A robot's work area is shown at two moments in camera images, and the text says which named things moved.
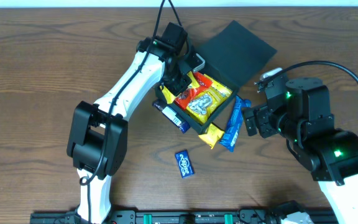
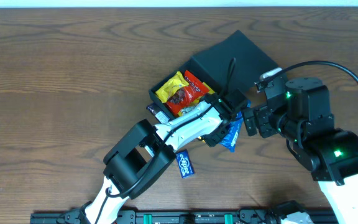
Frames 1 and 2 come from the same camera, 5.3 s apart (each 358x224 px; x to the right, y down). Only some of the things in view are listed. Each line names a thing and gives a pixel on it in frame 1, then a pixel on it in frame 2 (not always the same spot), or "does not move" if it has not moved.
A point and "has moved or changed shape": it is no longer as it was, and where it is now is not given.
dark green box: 231,57 has moved or changed shape
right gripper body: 268,123 does not move
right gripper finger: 250,121 does not move
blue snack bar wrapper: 235,124 does not move
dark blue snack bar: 170,113 to 160,116
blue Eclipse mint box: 184,163 does not move
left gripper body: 178,83 to 233,101
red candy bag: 182,100 has moved or changed shape
